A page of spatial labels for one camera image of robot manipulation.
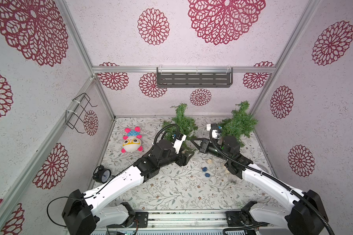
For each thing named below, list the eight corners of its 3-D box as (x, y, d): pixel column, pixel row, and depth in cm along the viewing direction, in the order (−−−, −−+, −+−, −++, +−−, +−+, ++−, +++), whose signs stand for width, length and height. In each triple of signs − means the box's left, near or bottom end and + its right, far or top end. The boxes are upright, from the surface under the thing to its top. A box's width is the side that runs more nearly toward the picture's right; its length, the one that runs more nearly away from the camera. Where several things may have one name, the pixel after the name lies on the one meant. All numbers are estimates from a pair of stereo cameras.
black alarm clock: (99, 184, 88) (91, 177, 79) (103, 172, 92) (96, 164, 84) (108, 184, 88) (101, 177, 79) (112, 172, 92) (105, 164, 84)
